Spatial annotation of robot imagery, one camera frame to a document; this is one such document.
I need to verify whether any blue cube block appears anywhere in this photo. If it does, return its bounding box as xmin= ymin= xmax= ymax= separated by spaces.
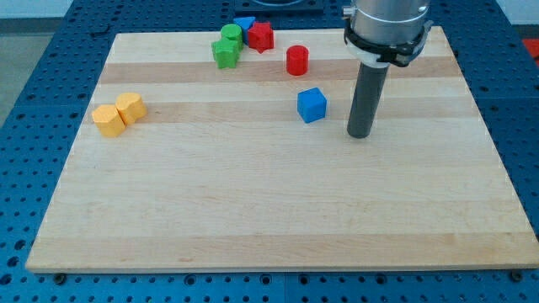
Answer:
xmin=296 ymin=88 xmax=327 ymax=124

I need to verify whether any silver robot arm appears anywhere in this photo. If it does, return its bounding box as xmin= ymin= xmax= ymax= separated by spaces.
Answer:
xmin=343 ymin=0 xmax=430 ymax=45

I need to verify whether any wooden board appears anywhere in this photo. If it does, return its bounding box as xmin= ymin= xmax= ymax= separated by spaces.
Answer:
xmin=26 ymin=26 xmax=538 ymax=274

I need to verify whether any red cylinder block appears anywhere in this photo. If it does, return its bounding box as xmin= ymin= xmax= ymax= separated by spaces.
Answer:
xmin=286 ymin=45 xmax=309 ymax=76

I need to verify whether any green star block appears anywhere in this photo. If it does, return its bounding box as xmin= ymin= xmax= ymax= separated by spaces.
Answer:
xmin=211 ymin=38 xmax=239 ymax=69

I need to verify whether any red star block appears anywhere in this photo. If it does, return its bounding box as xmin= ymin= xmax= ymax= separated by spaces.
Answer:
xmin=248 ymin=21 xmax=275 ymax=53

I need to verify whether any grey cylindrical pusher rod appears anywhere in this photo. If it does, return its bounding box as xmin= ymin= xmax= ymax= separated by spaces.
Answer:
xmin=347 ymin=63 xmax=388 ymax=139

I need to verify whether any green cylinder block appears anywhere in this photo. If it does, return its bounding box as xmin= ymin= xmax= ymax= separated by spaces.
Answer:
xmin=220 ymin=24 xmax=243 ymax=51

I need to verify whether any blue triangle block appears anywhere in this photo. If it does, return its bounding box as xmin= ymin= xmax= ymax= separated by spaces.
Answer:
xmin=233 ymin=16 xmax=256 ymax=45

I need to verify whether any yellow heart block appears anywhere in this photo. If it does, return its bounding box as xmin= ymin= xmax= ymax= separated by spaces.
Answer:
xmin=115 ymin=93 xmax=147 ymax=125

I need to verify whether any yellow hexagon block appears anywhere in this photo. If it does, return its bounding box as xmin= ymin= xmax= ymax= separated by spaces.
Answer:
xmin=91 ymin=104 xmax=125 ymax=137

